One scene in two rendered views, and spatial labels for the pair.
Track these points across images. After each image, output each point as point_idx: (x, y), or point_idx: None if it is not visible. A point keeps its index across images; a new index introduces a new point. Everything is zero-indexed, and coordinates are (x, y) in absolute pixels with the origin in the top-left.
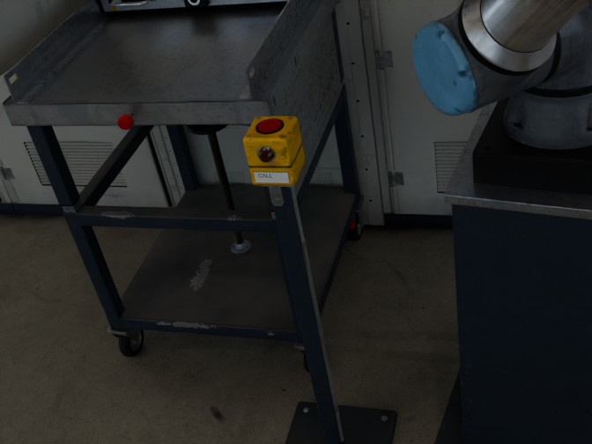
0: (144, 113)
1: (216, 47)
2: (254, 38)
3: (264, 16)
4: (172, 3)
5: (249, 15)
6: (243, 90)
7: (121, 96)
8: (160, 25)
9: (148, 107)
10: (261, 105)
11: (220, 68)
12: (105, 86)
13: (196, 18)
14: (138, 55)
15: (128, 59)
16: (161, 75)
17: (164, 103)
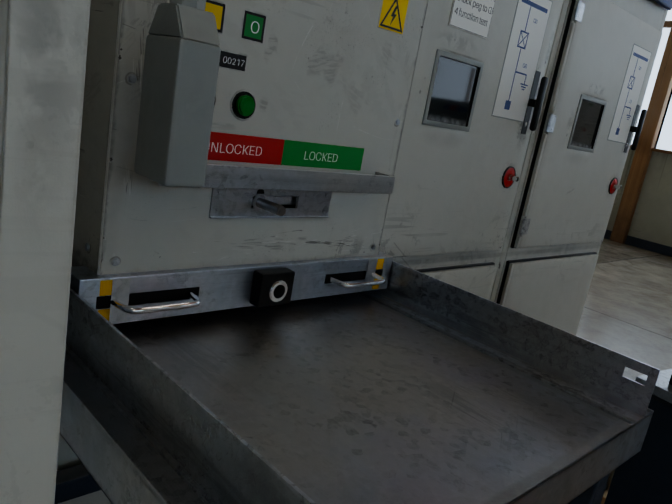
0: (545, 500)
1: (412, 360)
2: (426, 340)
3: (363, 312)
4: (223, 303)
5: (341, 312)
6: (608, 408)
7: (497, 480)
8: (237, 342)
9: (555, 483)
10: (646, 423)
11: (497, 387)
12: (421, 474)
13: (270, 323)
14: (329, 398)
15: (325, 409)
16: (454, 420)
17: (575, 465)
